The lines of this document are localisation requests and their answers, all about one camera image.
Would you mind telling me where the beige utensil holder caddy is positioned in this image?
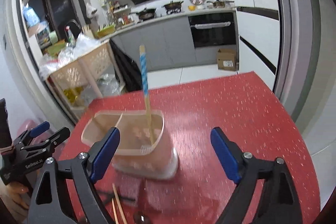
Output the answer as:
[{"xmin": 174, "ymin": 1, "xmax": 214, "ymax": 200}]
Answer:
[{"xmin": 81, "ymin": 110, "xmax": 179, "ymax": 180}]

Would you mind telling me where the pink plastic stool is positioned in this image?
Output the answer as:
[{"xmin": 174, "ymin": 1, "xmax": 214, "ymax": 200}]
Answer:
[{"xmin": 17, "ymin": 119, "xmax": 46, "ymax": 138}]

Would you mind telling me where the white refrigerator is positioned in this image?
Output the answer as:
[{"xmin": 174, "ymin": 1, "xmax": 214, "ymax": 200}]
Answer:
[{"xmin": 234, "ymin": 0, "xmax": 280, "ymax": 89}]

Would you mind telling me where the cardboard box on floor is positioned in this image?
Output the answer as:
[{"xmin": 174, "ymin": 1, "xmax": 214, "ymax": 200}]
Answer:
[{"xmin": 217, "ymin": 48, "xmax": 237, "ymax": 71}]

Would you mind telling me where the blue patterned wooden chopstick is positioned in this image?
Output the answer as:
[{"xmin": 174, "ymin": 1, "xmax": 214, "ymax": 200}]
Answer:
[{"xmin": 139, "ymin": 45, "xmax": 155, "ymax": 144}]

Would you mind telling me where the plain wooden chopstick short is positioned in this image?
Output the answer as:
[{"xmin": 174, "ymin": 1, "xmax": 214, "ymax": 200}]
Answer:
[{"xmin": 112, "ymin": 184, "xmax": 127, "ymax": 224}]

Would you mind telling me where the black wok on stove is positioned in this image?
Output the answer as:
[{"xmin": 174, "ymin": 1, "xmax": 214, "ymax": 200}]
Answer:
[{"xmin": 131, "ymin": 8, "xmax": 156, "ymax": 21}]

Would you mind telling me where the pot on stove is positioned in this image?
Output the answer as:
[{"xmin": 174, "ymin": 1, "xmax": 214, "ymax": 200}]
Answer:
[{"xmin": 163, "ymin": 1, "xmax": 183, "ymax": 15}]

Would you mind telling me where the left hand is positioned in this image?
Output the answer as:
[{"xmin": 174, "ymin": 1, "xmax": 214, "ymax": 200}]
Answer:
[{"xmin": 6, "ymin": 182, "xmax": 29, "ymax": 210}]

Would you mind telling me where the built-in black oven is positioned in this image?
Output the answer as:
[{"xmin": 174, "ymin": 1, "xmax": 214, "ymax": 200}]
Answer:
[{"xmin": 188, "ymin": 12, "xmax": 236, "ymax": 48}]

